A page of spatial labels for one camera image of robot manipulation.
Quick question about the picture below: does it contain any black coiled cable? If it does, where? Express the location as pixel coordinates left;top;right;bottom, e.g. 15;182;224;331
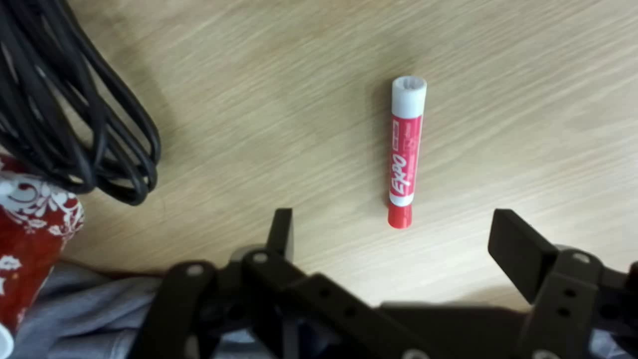
0;0;164;208

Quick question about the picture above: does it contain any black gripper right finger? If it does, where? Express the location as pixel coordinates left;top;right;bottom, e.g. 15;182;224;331
487;208;638;359

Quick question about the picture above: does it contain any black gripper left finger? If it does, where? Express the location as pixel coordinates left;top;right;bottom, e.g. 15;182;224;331
129;208;428;359

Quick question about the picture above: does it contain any red marker with white end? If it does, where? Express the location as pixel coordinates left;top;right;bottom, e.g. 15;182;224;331
388;74;430;232

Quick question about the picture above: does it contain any red mug with white pattern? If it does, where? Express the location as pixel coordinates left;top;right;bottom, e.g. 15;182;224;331
0;156;89;335

